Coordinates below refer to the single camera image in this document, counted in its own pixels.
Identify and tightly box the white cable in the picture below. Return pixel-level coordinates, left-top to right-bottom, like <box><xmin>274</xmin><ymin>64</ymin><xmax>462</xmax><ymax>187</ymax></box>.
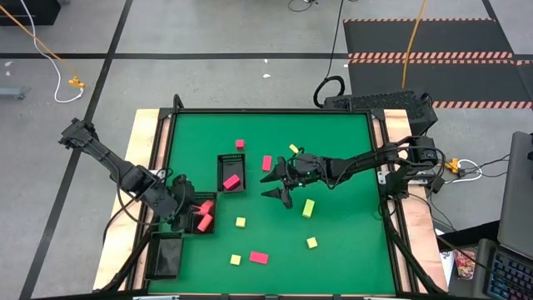
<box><xmin>18</xmin><ymin>0</ymin><xmax>85</xmax><ymax>104</ymax></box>
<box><xmin>451</xmin><ymin>158</ymin><xmax>484</xmax><ymax>185</ymax></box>

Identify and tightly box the black looped power cable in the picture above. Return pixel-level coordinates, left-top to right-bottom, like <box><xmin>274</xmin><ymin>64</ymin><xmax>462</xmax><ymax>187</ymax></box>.
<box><xmin>312</xmin><ymin>0</ymin><xmax>347</xmax><ymax>109</ymax></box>

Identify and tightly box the black aluminium table frame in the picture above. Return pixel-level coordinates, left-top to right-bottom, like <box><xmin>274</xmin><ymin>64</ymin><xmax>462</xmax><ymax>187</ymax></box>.
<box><xmin>99</xmin><ymin>93</ymin><xmax>449</xmax><ymax>300</ymax></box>

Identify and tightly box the black keyboard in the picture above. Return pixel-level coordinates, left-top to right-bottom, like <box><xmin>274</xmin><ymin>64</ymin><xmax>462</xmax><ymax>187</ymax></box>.
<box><xmin>485</xmin><ymin>249</ymin><xmax>533</xmax><ymax>300</ymax></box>

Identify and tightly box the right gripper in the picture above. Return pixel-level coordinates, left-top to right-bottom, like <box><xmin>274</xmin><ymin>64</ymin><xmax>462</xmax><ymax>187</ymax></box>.
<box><xmin>260</xmin><ymin>152</ymin><xmax>332</xmax><ymax>209</ymax></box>

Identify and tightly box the yellow hanging cable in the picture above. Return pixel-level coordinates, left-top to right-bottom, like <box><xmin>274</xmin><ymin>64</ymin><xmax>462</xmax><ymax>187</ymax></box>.
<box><xmin>401</xmin><ymin>0</ymin><xmax>429</xmax><ymax>90</ymax></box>

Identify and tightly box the wooden side board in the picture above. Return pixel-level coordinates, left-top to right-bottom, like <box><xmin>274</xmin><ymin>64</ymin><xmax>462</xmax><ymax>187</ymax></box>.
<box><xmin>372</xmin><ymin>108</ymin><xmax>449</xmax><ymax>293</ymax></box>
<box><xmin>92</xmin><ymin>108</ymin><xmax>172</xmax><ymax>292</ymax></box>

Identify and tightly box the black mat striped edge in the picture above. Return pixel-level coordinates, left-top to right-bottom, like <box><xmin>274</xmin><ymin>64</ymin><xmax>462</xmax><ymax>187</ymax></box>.
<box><xmin>342</xmin><ymin>17</ymin><xmax>516</xmax><ymax>59</ymax></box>
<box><xmin>347</xmin><ymin>57</ymin><xmax>533</xmax><ymax>110</ymax></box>

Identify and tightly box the grey floor bracket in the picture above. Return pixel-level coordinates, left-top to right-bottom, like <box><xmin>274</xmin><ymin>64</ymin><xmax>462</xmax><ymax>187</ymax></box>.
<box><xmin>0</xmin><ymin>86</ymin><xmax>32</xmax><ymax>101</ymax></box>

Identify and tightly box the black perforated computer tower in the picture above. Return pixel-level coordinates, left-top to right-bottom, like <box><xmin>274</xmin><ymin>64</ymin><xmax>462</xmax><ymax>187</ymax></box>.
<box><xmin>322</xmin><ymin>90</ymin><xmax>439</xmax><ymax>142</ymax></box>

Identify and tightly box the black slotted plastic basket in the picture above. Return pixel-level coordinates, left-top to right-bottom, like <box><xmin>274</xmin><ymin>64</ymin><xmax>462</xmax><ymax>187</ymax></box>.
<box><xmin>144</xmin><ymin>232</ymin><xmax>184</xmax><ymax>281</ymax></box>
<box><xmin>216</xmin><ymin>152</ymin><xmax>247</xmax><ymax>194</ymax></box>
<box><xmin>184</xmin><ymin>191</ymin><xmax>218</xmax><ymax>236</ymax></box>

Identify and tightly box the black cabinet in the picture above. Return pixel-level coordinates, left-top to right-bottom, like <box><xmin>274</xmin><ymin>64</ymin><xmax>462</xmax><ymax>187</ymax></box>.
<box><xmin>0</xmin><ymin>0</ymin><xmax>62</xmax><ymax>28</ymax></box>

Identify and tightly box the colourful snack bag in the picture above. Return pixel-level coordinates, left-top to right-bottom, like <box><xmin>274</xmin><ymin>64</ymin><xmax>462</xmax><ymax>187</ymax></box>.
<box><xmin>453</xmin><ymin>248</ymin><xmax>476</xmax><ymax>281</ymax></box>

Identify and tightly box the thin black floor cable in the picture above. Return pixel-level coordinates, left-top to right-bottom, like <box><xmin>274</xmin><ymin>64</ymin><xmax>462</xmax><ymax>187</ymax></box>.
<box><xmin>286</xmin><ymin>0</ymin><xmax>320</xmax><ymax>13</ymax></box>

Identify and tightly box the orange extension cable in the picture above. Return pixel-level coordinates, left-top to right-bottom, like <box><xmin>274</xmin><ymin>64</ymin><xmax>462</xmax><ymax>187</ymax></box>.
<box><xmin>0</xmin><ymin>3</ymin><xmax>80</xmax><ymax>83</ymax></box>

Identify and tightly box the grey laptop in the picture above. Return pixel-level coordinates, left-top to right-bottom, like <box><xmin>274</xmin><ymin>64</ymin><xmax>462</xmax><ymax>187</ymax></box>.
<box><xmin>496</xmin><ymin>131</ymin><xmax>533</xmax><ymax>260</ymax></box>

